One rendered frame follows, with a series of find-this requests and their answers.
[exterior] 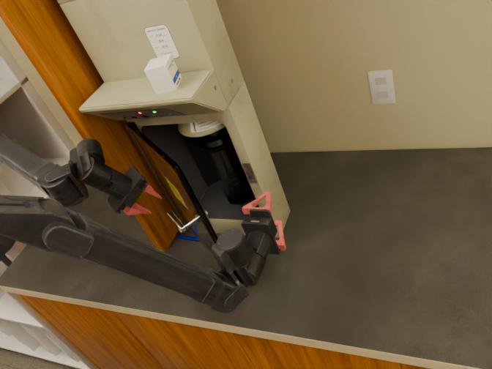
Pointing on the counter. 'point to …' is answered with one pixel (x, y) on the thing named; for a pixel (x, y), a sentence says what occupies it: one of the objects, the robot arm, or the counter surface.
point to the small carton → (163, 74)
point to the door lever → (181, 222)
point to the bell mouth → (195, 129)
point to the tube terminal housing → (201, 15)
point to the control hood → (130, 94)
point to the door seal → (188, 187)
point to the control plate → (143, 113)
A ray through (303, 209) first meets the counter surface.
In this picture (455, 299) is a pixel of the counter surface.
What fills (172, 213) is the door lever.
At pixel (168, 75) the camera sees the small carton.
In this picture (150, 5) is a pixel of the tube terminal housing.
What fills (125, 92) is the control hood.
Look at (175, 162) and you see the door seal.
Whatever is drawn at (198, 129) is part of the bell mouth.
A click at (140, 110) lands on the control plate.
